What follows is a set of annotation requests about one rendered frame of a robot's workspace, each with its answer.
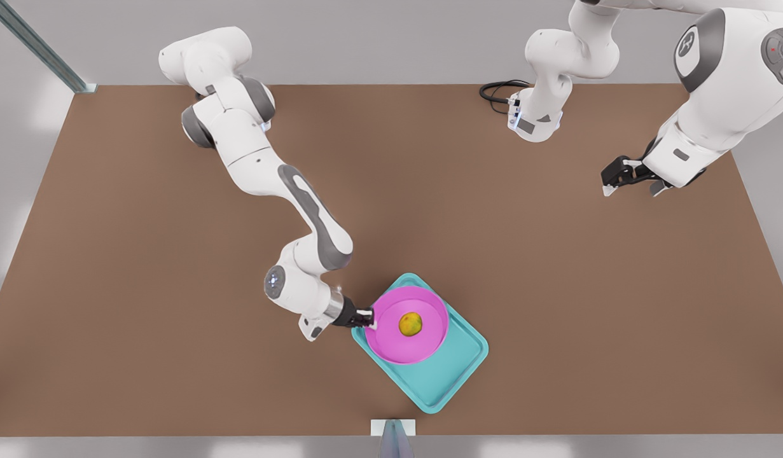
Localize pink plate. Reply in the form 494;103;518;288
364;285;450;366

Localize teal tray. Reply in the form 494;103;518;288
351;272;490;415

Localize silver frame post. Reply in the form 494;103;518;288
0;0;99;95
370;418;417;458

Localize black cable loop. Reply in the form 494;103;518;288
479;80;532;116

